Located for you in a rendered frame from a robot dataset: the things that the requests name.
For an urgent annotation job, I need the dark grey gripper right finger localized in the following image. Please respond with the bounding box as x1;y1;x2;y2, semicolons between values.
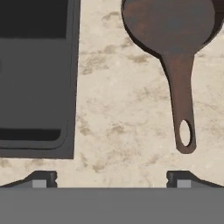
165;171;224;189

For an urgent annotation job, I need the dark grey sink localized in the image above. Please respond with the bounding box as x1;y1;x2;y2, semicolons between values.
0;0;81;160

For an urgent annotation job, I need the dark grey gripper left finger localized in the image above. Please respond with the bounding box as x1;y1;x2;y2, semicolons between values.
0;171;58;189

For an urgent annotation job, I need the dark brown cast iron pan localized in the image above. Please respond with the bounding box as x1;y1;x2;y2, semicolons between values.
120;0;224;155

